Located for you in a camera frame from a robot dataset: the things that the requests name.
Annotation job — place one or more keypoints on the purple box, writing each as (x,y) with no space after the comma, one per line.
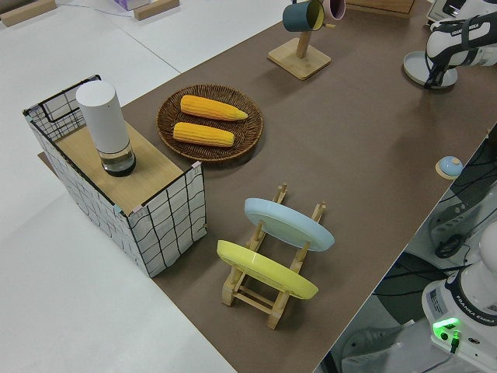
(128,4)

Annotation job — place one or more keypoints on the yellow plate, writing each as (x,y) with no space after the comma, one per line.
(268,272)

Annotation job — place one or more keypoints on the pink mug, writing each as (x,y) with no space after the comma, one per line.
(336,9)

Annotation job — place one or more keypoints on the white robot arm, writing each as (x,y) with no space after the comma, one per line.
(450,42)

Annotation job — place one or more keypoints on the brown wicker basket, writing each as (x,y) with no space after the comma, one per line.
(250,128)

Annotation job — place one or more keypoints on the short yellow corn cob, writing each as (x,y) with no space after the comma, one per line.
(202,134)

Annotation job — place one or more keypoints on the blue call bell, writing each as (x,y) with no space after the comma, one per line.
(448,166)

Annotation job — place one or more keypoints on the wooden mug tree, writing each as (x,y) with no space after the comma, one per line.
(299,62)

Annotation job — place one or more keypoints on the dark teal mug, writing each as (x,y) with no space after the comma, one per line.
(297,17)

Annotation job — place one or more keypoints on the brown table mat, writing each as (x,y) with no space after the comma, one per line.
(349,175)

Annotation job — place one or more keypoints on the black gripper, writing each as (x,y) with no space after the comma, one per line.
(433,60)

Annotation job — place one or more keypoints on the wooden block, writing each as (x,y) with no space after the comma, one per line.
(155,9)
(27,11)

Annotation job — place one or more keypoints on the gray plate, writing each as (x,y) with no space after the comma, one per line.
(415,66)

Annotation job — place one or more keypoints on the long yellow corn cob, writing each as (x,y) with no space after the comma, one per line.
(209,108)

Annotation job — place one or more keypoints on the large wooden box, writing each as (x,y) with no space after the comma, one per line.
(380,5)

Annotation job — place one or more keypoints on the wooden plate rack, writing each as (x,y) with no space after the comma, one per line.
(276,311)

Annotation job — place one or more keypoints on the light blue plate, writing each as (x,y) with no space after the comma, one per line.
(287,225)

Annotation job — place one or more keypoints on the white toaster oven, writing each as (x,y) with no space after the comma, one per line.
(435,9)

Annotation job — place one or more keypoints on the white cylinder device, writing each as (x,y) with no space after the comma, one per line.
(105,124)

